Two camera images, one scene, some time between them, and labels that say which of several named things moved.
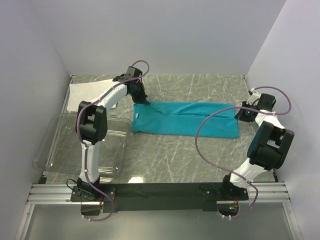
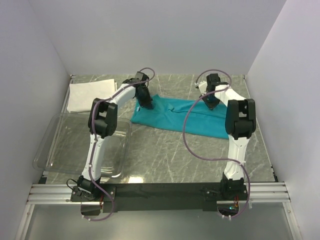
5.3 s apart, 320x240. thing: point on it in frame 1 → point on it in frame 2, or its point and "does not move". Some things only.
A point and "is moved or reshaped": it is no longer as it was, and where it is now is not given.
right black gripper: [240, 116] → [211, 106]
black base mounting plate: [160, 197] does not move
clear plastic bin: [61, 149] does not move
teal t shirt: [185, 120] is moved or reshaped
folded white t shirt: [86, 91] does not move
